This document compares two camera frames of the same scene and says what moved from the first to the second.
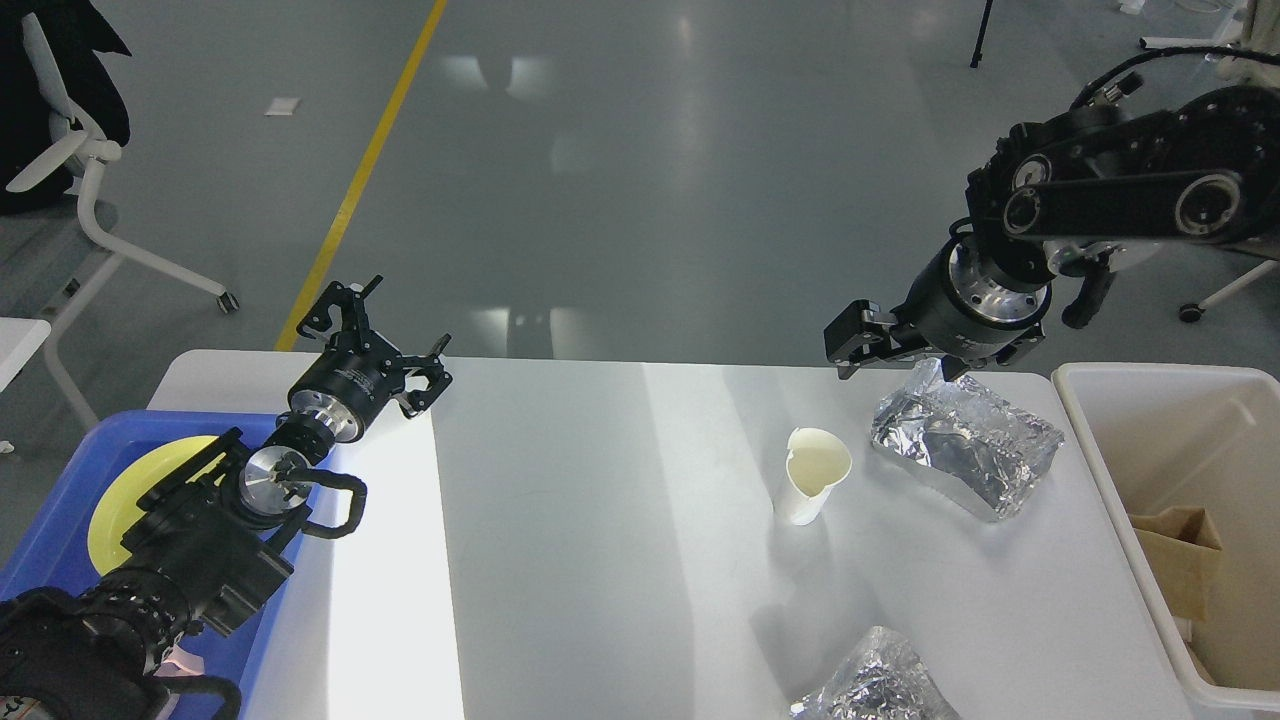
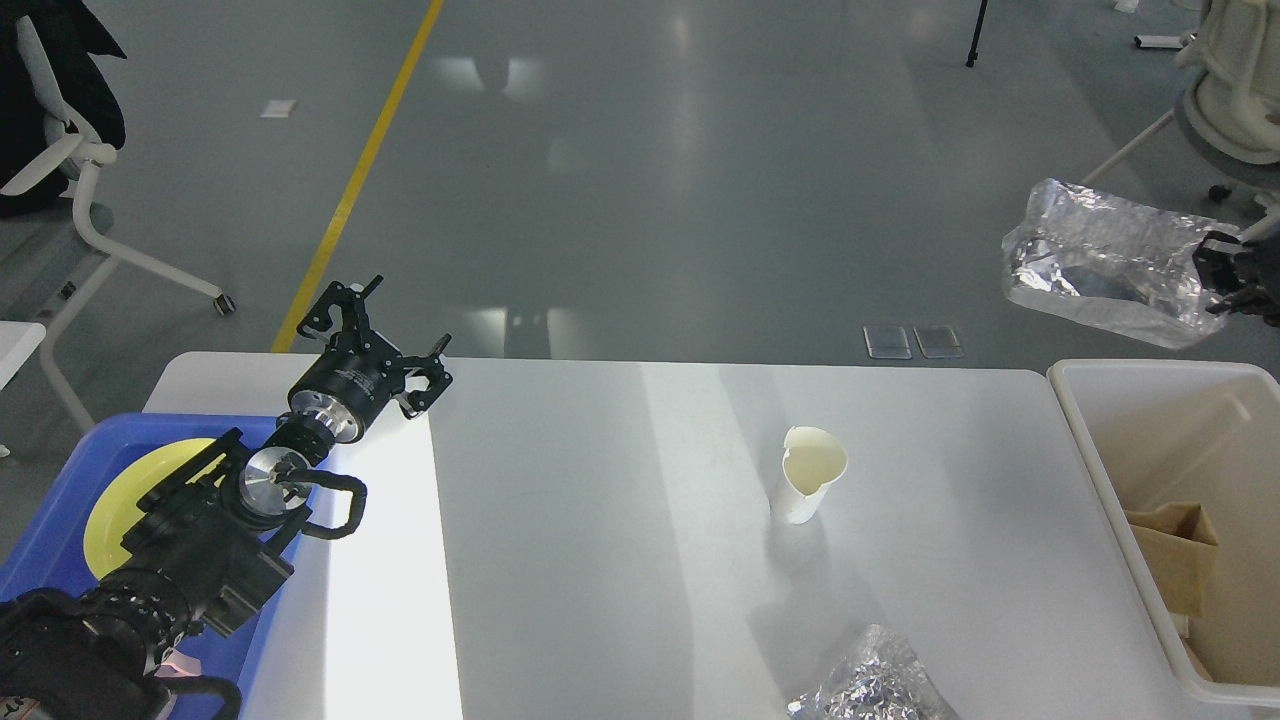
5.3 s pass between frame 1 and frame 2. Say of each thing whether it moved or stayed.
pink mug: stayed
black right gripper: moved
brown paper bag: stayed
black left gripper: stayed
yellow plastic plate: stayed
